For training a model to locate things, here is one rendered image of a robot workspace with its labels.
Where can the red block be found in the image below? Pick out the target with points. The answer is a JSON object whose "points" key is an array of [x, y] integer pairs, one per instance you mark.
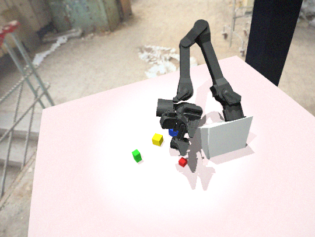
{"points": [[182, 162]]}

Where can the yellow block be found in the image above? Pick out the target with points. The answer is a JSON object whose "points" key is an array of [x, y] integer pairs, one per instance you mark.
{"points": [[157, 139]]}

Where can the blue block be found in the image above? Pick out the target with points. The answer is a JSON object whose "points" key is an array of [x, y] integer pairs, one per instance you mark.
{"points": [[172, 133]]}

